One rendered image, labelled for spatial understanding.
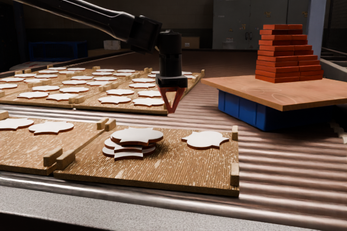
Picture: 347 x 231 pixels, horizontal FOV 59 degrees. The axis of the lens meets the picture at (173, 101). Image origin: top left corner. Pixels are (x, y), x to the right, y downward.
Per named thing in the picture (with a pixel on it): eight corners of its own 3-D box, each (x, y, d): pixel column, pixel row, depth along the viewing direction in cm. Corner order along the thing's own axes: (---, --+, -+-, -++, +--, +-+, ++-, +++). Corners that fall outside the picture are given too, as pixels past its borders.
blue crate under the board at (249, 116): (334, 121, 110) (337, 94, 107) (264, 132, 98) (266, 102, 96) (275, 102, 138) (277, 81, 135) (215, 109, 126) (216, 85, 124)
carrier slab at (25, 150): (47, 176, 70) (46, 169, 69) (-93, 159, 79) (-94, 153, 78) (111, 128, 103) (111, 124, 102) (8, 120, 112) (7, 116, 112)
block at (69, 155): (63, 170, 69) (62, 159, 68) (56, 169, 69) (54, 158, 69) (76, 159, 75) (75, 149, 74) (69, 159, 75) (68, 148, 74)
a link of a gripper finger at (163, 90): (160, 116, 77) (159, 79, 75) (156, 109, 84) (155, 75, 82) (186, 114, 78) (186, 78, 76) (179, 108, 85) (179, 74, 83)
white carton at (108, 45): (118, 49, 728) (117, 40, 723) (103, 49, 732) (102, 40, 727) (121, 49, 757) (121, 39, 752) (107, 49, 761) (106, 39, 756)
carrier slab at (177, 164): (239, 197, 61) (239, 190, 61) (53, 178, 69) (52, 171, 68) (237, 137, 94) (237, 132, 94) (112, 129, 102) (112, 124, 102)
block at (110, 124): (109, 132, 95) (109, 123, 94) (104, 131, 95) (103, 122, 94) (116, 126, 100) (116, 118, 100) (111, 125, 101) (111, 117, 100)
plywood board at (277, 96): (398, 96, 104) (399, 91, 103) (282, 111, 85) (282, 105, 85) (292, 76, 149) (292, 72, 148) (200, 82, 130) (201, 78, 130)
